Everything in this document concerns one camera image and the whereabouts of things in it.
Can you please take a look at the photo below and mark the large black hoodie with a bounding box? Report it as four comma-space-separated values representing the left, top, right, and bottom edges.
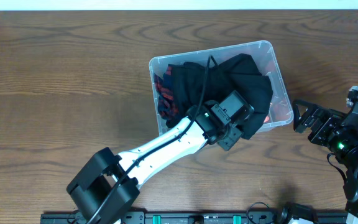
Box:
166, 54, 273, 139

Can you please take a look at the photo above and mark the pink printed shirt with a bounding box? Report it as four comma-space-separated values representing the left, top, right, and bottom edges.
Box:
264, 102, 274, 124

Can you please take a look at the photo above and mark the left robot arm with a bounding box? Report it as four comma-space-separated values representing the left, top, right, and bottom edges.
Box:
67, 103, 254, 223

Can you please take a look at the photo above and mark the red navy plaid shirt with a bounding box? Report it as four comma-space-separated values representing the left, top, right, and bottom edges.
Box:
154, 65, 180, 120

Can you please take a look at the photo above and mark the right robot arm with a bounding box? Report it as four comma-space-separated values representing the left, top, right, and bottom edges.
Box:
292, 99, 358, 219

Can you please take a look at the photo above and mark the clear plastic storage bin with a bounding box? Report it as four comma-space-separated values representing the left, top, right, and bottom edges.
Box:
149, 40, 293, 133

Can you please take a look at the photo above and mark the black mounting rail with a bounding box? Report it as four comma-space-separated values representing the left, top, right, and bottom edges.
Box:
40, 202, 349, 224

